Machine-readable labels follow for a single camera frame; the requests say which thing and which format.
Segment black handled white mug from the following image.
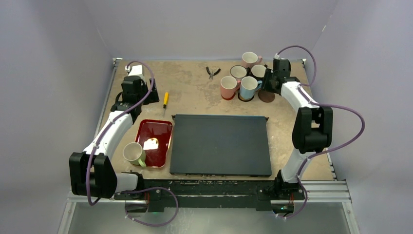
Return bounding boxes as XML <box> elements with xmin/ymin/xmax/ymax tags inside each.
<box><xmin>250</xmin><ymin>64</ymin><xmax>267</xmax><ymax>80</ymax></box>

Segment dark brown wooden coaster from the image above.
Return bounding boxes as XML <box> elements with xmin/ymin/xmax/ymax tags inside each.
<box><xmin>258</xmin><ymin>90</ymin><xmax>275</xmax><ymax>103</ymax></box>

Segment pink handled white mug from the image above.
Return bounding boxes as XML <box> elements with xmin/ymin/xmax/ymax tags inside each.
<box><xmin>241</xmin><ymin>52</ymin><xmax>263</xmax><ymax>72</ymax></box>

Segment grey white mug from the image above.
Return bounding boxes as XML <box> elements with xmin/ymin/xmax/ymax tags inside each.
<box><xmin>229</xmin><ymin>65</ymin><xmax>249</xmax><ymax>81</ymax></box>

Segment salmon pink mug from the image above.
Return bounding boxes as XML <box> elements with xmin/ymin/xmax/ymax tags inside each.
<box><xmin>220</xmin><ymin>76</ymin><xmax>241</xmax><ymax>100</ymax></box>

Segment green handled white mug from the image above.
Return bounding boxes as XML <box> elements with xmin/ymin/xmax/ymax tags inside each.
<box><xmin>123</xmin><ymin>142</ymin><xmax>147</xmax><ymax>167</ymax></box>

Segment orange smiley coaster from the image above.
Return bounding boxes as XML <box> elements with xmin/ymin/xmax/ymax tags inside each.
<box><xmin>238</xmin><ymin>94</ymin><xmax>255</xmax><ymax>102</ymax></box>

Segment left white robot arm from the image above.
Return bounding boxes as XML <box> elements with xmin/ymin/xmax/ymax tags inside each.
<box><xmin>69</xmin><ymin>76</ymin><xmax>159</xmax><ymax>199</ymax></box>

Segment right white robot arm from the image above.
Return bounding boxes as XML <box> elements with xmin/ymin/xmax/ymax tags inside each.
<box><xmin>262</xmin><ymin>57</ymin><xmax>333</xmax><ymax>198</ymax></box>

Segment red tray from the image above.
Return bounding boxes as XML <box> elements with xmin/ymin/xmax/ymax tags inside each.
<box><xmin>135</xmin><ymin>119</ymin><xmax>173</xmax><ymax>168</ymax></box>

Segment black pliers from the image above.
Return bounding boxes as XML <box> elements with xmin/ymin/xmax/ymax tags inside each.
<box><xmin>206</xmin><ymin>66</ymin><xmax>221</xmax><ymax>79</ymax></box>

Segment dark rectangular board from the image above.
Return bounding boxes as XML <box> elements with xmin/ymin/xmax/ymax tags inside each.
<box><xmin>169</xmin><ymin>114</ymin><xmax>272</xmax><ymax>177</ymax></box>

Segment yellow handled screwdriver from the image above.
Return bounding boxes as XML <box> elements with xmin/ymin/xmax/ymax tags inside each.
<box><xmin>163</xmin><ymin>92</ymin><xmax>169</xmax><ymax>117</ymax></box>

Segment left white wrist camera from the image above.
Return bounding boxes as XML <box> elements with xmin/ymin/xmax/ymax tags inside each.
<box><xmin>125</xmin><ymin>65</ymin><xmax>144</xmax><ymax>78</ymax></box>

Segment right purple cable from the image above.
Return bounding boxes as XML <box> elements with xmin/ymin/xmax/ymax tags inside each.
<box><xmin>274</xmin><ymin>45</ymin><xmax>366</xmax><ymax>220</ymax></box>

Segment purple cable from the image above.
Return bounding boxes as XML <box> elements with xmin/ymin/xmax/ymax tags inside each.
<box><xmin>85</xmin><ymin>61</ymin><xmax>180</xmax><ymax>228</ymax></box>
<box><xmin>274</xmin><ymin>45</ymin><xmax>366</xmax><ymax>220</ymax></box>

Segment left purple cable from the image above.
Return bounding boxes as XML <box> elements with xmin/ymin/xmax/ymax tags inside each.
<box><xmin>85</xmin><ymin>61</ymin><xmax>180</xmax><ymax>228</ymax></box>

